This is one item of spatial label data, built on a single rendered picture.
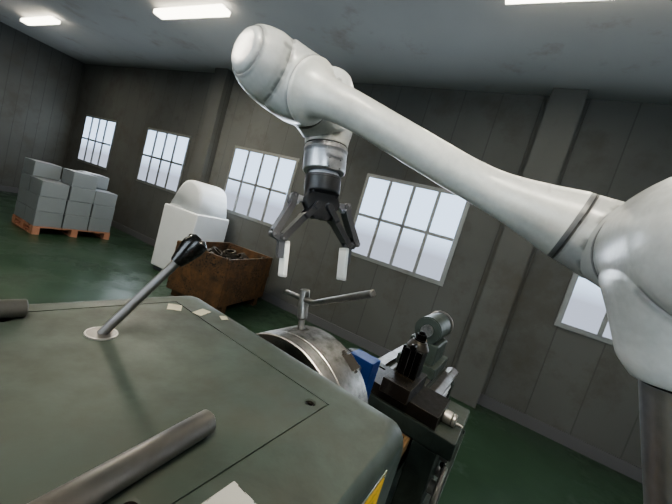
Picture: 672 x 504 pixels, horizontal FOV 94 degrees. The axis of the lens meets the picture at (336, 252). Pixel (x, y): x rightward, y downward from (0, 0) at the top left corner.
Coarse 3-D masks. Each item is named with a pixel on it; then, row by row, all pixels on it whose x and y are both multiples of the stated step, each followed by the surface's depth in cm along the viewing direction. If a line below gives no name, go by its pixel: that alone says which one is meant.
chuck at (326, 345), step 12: (300, 336) 63; (312, 336) 64; (324, 336) 66; (324, 348) 62; (336, 348) 64; (336, 360) 61; (336, 372) 58; (348, 372) 61; (360, 372) 64; (348, 384) 59; (360, 384) 62; (360, 396) 61
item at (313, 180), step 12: (312, 180) 62; (324, 180) 62; (336, 180) 63; (312, 192) 63; (324, 192) 64; (336, 192) 64; (312, 204) 63; (324, 204) 65; (336, 204) 66; (312, 216) 64; (324, 216) 65
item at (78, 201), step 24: (24, 168) 490; (48, 168) 492; (24, 192) 487; (48, 192) 471; (72, 192) 496; (96, 192) 526; (24, 216) 482; (48, 216) 480; (72, 216) 506; (96, 216) 536
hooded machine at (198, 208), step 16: (192, 192) 451; (208, 192) 460; (224, 192) 495; (176, 208) 457; (192, 208) 450; (208, 208) 461; (224, 208) 490; (160, 224) 470; (176, 224) 457; (192, 224) 444; (208, 224) 462; (224, 224) 490; (160, 240) 469; (176, 240) 456; (208, 240) 472; (160, 256) 468
